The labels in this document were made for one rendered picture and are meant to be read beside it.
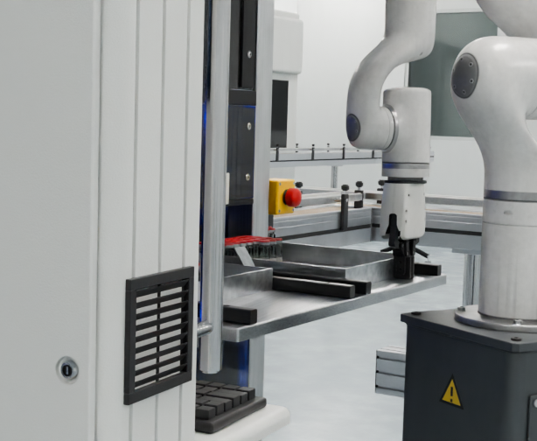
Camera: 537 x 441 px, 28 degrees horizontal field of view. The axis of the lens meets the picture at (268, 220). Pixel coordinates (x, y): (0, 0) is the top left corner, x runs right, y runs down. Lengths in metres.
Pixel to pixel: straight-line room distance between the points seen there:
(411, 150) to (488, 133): 0.31
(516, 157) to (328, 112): 9.53
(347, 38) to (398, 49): 9.17
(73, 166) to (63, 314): 0.13
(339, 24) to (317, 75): 0.56
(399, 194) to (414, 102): 0.16
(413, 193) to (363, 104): 0.18
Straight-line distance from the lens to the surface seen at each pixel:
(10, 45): 1.02
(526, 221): 1.63
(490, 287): 1.66
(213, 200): 1.16
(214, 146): 1.15
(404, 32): 1.91
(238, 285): 1.69
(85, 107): 0.97
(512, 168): 1.63
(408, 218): 1.91
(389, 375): 2.97
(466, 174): 10.49
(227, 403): 1.28
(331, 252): 2.10
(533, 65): 1.62
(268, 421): 1.31
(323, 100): 11.16
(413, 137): 1.91
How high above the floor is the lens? 1.15
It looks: 5 degrees down
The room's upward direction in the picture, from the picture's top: 2 degrees clockwise
